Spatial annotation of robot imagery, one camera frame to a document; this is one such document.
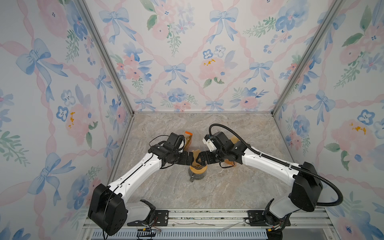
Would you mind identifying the left corner aluminium post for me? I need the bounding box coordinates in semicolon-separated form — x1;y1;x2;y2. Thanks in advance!
74;0;134;117

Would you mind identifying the coffee filter pack orange clip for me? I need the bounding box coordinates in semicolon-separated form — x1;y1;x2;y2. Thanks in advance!
183;131;193;151

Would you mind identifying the right corner aluminium post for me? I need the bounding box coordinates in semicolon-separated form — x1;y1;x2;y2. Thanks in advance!
271;0;345;117

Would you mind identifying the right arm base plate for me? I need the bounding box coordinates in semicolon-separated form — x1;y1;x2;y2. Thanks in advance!
247;209;291;227

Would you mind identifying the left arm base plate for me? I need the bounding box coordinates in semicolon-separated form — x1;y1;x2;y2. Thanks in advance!
127;210;170;227

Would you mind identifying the grey glass carafe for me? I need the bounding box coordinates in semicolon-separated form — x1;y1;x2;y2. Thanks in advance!
189;171;206;183

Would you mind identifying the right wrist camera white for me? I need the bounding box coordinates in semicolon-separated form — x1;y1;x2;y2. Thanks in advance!
203;135;217;152

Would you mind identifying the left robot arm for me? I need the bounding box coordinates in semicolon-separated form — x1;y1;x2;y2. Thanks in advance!
88;133;194;239

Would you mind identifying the corner aluminium post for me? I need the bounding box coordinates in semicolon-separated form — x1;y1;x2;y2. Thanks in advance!
74;0;134;117
271;0;345;117

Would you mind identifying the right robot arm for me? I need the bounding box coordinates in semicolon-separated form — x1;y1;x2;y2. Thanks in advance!
199;132;323;226

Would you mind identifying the aluminium front rail frame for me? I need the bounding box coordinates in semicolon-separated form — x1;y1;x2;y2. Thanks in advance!
79;208;340;240

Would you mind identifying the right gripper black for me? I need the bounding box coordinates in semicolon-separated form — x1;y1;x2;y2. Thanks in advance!
194;151;227;168

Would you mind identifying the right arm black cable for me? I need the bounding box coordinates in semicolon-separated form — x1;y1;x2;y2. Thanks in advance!
208;123;344;238

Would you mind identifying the orange glass carafe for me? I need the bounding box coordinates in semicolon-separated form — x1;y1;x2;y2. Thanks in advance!
224;160;236;168

